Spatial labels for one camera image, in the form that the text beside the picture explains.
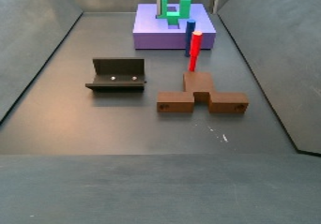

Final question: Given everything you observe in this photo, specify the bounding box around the brown T-shaped block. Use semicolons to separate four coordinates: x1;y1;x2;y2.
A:
156;71;250;113

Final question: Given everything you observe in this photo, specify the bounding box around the green U-shaped block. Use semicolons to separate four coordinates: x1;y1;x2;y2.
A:
156;0;191;25

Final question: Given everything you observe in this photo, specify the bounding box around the blue peg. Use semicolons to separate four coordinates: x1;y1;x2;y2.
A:
184;19;195;57

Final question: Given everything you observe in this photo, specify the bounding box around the purple square base block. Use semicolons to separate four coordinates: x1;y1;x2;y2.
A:
132;4;215;50

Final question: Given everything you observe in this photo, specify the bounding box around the red peg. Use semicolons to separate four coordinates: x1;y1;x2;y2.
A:
189;31;203;71

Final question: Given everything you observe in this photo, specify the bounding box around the black angle bracket fixture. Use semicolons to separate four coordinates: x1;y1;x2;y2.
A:
86;57;146;92

